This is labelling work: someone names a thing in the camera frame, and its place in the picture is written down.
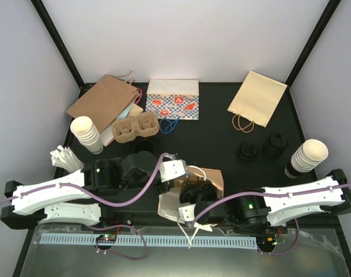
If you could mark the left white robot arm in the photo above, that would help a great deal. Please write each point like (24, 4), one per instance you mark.
(79, 197)

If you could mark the black lidded cup right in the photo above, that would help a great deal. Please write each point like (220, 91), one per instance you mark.
(275, 145)

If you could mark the white wrapped straws bundle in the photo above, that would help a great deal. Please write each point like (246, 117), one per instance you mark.
(65, 158)

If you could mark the black frame post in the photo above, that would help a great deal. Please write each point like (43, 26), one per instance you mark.
(47, 21)
(314, 37)

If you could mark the black cup lid stack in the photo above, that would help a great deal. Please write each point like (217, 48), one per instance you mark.
(248, 151)

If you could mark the stack paper cups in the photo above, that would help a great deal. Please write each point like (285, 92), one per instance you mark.
(87, 134)
(310, 154)

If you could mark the brown kraft paper bag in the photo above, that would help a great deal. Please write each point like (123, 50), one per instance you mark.
(104, 101)

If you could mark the tan paper bag brown handles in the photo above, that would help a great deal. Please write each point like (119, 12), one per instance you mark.
(255, 102)

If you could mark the black coffee cup open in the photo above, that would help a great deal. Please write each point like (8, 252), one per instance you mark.
(144, 145)

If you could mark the base circuit board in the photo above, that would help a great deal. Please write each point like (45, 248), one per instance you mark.
(106, 238)
(270, 241)

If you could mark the left black frame post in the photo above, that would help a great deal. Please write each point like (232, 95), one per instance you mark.
(47, 21)

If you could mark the light blue cable duct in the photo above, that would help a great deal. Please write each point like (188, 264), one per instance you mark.
(150, 240)

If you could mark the right stack paper cups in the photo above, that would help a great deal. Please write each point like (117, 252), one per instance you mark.
(310, 154)

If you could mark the pink white paper bag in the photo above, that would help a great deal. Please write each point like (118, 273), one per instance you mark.
(133, 109)

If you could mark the left stack paper cups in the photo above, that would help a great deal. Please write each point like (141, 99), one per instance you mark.
(87, 134)

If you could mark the black coffee cup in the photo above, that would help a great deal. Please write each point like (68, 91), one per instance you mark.
(194, 193)
(144, 145)

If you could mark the orange paper bag white handles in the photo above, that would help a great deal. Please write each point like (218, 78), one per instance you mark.
(178, 205)

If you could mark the right black frame post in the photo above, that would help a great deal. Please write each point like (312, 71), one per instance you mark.
(314, 37)

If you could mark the blue checkered paper bag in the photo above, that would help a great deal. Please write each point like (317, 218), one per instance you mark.
(173, 99)

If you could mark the left base circuit board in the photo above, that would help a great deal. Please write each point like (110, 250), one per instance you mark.
(106, 238)

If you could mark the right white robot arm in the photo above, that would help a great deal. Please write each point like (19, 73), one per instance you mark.
(331, 194)

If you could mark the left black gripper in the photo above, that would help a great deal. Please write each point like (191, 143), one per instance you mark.
(161, 189)

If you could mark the right base circuit board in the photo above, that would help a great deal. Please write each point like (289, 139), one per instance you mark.
(270, 241)

